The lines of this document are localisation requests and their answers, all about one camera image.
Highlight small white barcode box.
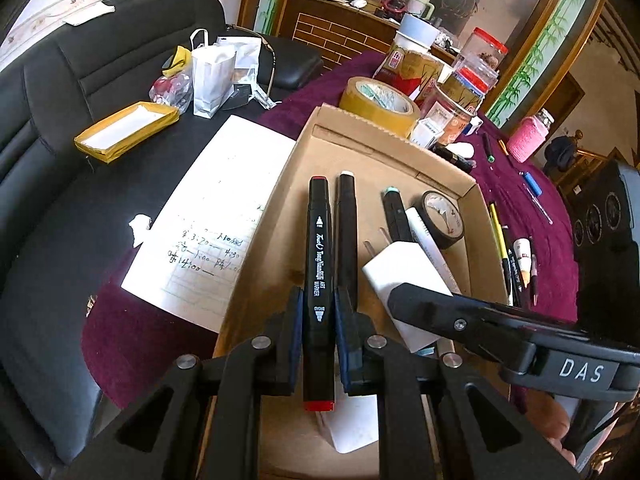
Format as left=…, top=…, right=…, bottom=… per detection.
left=410, top=119, right=443, bottom=150

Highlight brown wooden door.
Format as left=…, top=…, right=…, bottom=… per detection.
left=537, top=77, right=586, bottom=131

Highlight black marker teal cap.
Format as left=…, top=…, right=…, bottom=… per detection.
left=381, top=186, right=416, bottom=246

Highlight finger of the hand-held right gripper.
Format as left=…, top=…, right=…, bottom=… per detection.
left=387, top=282, right=588, bottom=366

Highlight jars with red lids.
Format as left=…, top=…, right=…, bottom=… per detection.
left=372, top=45, right=451, bottom=106

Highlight white card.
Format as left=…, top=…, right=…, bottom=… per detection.
left=327, top=394, right=381, bottom=453

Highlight clear blue pen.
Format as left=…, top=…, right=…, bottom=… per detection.
left=522, top=182, right=554, bottom=226

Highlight plastic cup orange label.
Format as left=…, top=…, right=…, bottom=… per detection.
left=425, top=84, right=476, bottom=150

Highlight white rectangular block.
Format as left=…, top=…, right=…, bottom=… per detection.
left=361, top=241, right=453, bottom=355

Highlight black seat cushion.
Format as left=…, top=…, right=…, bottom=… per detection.
left=272, top=36, right=325, bottom=92

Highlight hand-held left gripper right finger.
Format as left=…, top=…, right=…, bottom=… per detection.
left=334, top=287, right=576, bottom=480

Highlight shallow cardboard box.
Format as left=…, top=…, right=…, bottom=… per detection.
left=200, top=102, right=511, bottom=480

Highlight yellow tape roll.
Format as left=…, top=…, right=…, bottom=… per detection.
left=339, top=76, right=422, bottom=138

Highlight black patterned tape roll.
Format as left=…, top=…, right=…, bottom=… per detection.
left=416, top=190, right=466, bottom=250

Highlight black leather sofa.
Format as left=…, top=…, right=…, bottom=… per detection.
left=0, top=0, right=326, bottom=466

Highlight black red pen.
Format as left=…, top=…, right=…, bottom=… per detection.
left=527, top=237, right=542, bottom=307

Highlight white handwritten paper sheet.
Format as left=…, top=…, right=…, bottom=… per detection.
left=120, top=114, right=298, bottom=335

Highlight white paper slip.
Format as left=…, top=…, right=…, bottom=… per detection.
left=62, top=2, right=117, bottom=27

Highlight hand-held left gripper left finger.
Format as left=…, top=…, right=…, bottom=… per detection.
left=65, top=287, right=306, bottom=480

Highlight small black box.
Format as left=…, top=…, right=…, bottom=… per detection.
left=432, top=144, right=476, bottom=172

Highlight clear plastic bag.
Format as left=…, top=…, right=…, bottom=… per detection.
left=148, top=72, right=195, bottom=112

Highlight black marker white cap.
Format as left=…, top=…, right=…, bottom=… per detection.
left=334, top=171, right=360, bottom=311

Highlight crumpled white paper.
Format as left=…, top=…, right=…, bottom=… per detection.
left=127, top=214, right=153, bottom=249

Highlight pink knit cup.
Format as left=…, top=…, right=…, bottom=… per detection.
left=507, top=115, right=556, bottom=163

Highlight light blue lidded jar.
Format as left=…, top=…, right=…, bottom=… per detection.
left=397, top=12, right=441, bottom=56

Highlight white paper bag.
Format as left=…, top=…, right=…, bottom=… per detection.
left=190, top=29, right=237, bottom=120

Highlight white glossy bag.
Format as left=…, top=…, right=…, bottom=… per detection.
left=215, top=35, right=263, bottom=86

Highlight clear jar red lid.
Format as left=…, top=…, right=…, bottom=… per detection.
left=460, top=27, right=508, bottom=73
left=440, top=66, right=501, bottom=111

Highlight yellow padded envelope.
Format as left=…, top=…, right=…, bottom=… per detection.
left=74, top=101, right=180, bottom=165

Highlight black marker red cap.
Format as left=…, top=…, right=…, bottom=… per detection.
left=301, top=175, right=335, bottom=413

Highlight white orange correction pen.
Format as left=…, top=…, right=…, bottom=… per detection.
left=512, top=237, right=533, bottom=291

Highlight person's right hand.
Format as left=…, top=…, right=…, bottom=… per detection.
left=529, top=394, right=572, bottom=448

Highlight yellow crumpled bag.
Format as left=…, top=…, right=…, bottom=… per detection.
left=164, top=45, right=195, bottom=80

